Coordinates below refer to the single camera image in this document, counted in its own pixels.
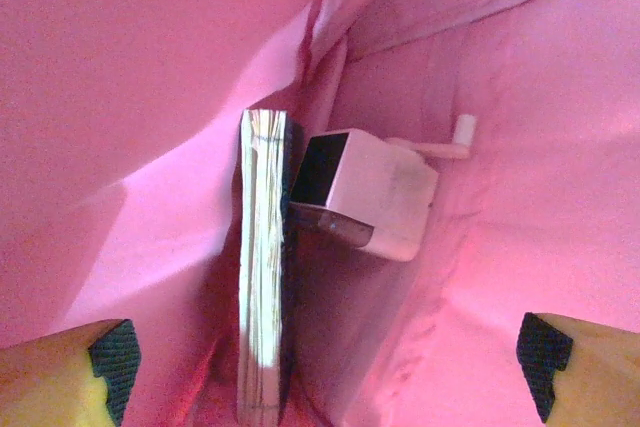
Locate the pink pencil sharpener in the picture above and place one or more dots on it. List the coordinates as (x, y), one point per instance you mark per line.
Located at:
(375, 197)

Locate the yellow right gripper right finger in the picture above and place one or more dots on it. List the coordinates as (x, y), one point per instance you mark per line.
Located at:
(600, 377)

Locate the pink backpack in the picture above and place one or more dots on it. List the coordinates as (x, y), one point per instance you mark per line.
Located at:
(125, 97)

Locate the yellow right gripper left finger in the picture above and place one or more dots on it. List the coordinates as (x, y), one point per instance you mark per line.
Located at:
(50, 387)

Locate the dark blue book white label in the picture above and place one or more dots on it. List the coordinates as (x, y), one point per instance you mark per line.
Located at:
(260, 247)

